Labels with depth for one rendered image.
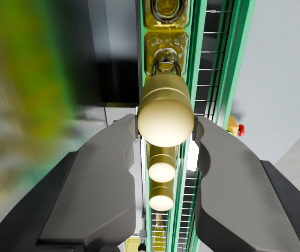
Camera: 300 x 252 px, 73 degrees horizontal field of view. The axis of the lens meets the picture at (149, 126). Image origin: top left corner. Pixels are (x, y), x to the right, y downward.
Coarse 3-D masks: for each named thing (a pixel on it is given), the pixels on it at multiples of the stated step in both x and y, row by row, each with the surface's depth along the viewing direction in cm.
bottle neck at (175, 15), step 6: (150, 0) 17; (156, 0) 17; (180, 0) 16; (150, 6) 17; (156, 6) 17; (180, 6) 17; (156, 12) 17; (174, 12) 18; (180, 12) 17; (156, 18) 17; (162, 18) 17; (168, 18) 17; (174, 18) 17
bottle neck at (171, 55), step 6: (162, 48) 23; (168, 48) 23; (156, 54) 23; (162, 54) 21; (168, 54) 20; (174, 54) 21; (156, 60) 20; (162, 60) 19; (168, 60) 19; (174, 60) 19; (156, 66) 19; (174, 66) 19; (156, 72) 20; (174, 72) 21; (180, 72) 20
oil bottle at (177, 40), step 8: (152, 32) 24; (160, 32) 24; (168, 32) 24; (176, 32) 24; (184, 32) 24; (144, 40) 24; (152, 40) 23; (160, 40) 23; (168, 40) 23; (176, 40) 23; (184, 40) 24; (144, 48) 25; (152, 48) 24; (160, 48) 23; (176, 48) 23; (184, 48) 24; (144, 56) 25; (152, 56) 24; (184, 56) 24; (144, 64) 26; (168, 64) 27; (184, 64) 25; (184, 72) 26
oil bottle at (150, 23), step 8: (144, 0) 21; (160, 0) 23; (168, 0) 23; (144, 8) 22; (160, 8) 24; (168, 8) 23; (144, 16) 22; (152, 16) 22; (184, 16) 22; (144, 24) 23; (152, 24) 22; (160, 24) 22; (168, 24) 22; (176, 24) 22; (184, 24) 23
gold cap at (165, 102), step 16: (160, 80) 13; (176, 80) 14; (144, 96) 12; (160, 96) 11; (176, 96) 11; (144, 112) 11; (160, 112) 11; (176, 112) 11; (192, 112) 11; (144, 128) 12; (160, 128) 12; (176, 128) 12; (192, 128) 12; (160, 144) 12; (176, 144) 12
